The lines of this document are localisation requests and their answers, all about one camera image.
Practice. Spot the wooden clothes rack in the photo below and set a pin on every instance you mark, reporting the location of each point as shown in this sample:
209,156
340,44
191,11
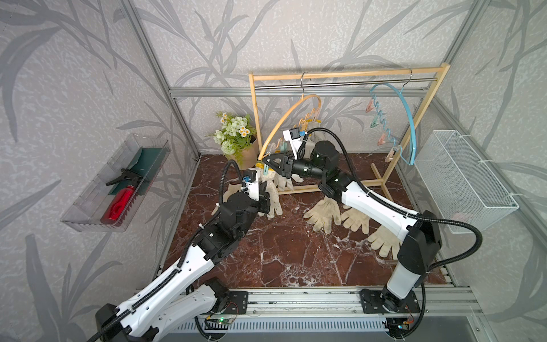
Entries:
422,82

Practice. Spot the clear plastic wall bin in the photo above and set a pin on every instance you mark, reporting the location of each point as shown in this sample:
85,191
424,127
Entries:
112,198

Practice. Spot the potted white flower plant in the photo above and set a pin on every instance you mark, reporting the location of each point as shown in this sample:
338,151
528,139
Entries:
238,139

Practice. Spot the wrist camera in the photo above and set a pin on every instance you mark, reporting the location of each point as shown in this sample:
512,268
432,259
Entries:
297,140
250,183

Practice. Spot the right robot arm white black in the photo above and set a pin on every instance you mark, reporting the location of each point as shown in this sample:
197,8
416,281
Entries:
418,233

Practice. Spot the white wire mesh basket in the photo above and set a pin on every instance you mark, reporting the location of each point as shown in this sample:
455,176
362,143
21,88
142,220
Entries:
461,184

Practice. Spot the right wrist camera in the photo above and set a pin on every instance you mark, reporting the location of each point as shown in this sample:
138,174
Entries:
297,140

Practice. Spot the green dustpan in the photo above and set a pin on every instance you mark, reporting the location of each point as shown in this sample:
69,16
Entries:
141,171

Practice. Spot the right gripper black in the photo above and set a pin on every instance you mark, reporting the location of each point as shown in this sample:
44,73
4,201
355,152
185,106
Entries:
288,164

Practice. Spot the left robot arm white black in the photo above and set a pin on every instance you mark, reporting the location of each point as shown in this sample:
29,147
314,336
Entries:
164,304

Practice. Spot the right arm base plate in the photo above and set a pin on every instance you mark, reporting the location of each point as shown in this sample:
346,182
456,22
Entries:
384,302

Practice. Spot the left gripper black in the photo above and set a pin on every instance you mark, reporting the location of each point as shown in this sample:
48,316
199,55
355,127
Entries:
263,202

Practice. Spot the white glove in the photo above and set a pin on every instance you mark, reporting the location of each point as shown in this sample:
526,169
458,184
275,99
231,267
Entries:
227,193
324,215
286,184
355,220
385,242
274,201

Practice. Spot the red spray bottle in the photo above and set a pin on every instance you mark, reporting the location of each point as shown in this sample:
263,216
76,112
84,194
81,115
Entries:
117,210

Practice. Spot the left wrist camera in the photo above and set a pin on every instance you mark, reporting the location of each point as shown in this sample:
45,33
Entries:
250,183

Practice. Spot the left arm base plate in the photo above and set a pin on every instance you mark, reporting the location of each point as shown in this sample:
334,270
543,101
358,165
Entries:
234,302

